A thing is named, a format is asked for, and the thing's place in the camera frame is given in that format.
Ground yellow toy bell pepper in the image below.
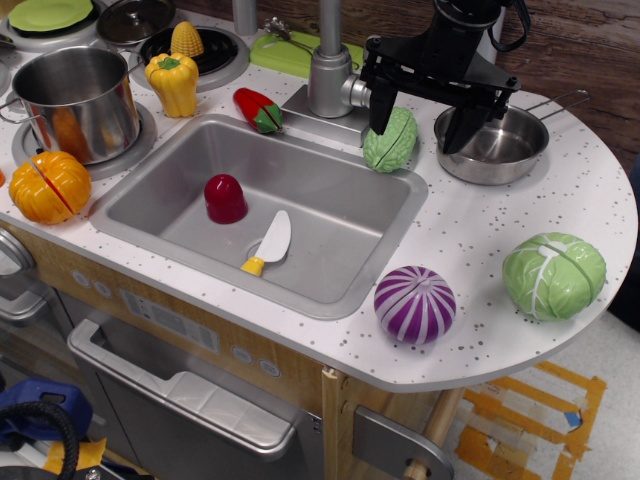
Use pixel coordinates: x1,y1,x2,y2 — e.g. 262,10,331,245
145,53,199,118

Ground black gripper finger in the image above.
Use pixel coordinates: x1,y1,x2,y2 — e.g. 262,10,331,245
443,105,494,154
369,79,397,135

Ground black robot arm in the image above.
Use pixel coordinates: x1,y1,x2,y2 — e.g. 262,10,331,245
360,1,531,154

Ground orange toy pumpkin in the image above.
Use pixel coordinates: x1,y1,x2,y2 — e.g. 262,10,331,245
9,151,92,225

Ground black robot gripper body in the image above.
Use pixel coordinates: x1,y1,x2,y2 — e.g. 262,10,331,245
360,8,521,117

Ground grey oven handle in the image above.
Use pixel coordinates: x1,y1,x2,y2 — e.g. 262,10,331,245
1,228,51,328

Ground metal whisk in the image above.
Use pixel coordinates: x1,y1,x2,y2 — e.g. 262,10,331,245
264,17,314,56

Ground green toy squash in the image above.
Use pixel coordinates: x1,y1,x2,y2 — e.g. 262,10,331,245
363,107,418,173

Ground large steel pot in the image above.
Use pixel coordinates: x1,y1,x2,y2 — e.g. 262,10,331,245
1,46,141,165

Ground black stove burner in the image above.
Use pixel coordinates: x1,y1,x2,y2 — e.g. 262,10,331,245
128,27,249,93

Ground white toy knife yellow handle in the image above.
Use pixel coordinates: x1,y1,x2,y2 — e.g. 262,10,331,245
241,210,292,276

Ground green toy cutting board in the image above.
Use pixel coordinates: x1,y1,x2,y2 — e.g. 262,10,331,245
249,30,366,81

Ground yellow toy corn cob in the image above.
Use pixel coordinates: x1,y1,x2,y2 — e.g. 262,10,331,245
170,21,205,58

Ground grey toy faucet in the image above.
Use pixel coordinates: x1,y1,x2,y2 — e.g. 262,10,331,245
283,0,371,147

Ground green plate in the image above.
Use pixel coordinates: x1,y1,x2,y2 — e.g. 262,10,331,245
8,0,93,33

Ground blue device with black hose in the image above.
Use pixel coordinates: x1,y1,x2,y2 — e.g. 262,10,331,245
1,379,93,479

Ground small steel frying pan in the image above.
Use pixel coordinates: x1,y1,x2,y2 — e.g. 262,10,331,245
433,89,591,187

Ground red toy chili pepper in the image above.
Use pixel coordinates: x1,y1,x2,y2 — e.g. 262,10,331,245
233,88,283,134

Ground steel pot lid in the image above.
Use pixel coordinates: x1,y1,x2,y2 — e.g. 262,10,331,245
96,0,176,46

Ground purple striped toy onion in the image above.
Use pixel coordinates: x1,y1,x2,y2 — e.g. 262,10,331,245
374,266,457,345

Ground black cable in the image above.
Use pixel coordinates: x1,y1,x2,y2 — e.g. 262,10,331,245
487,0,533,53

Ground green toy cabbage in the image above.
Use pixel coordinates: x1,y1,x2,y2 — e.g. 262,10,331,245
502,232,607,321

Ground grey toy sink basin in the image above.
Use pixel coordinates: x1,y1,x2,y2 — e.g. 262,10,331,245
90,114,428,320

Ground grey dishwasher door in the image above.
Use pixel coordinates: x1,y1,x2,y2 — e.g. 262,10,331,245
68,319,324,479

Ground dark red toy vegetable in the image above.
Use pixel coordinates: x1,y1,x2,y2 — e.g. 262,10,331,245
204,174,248,224

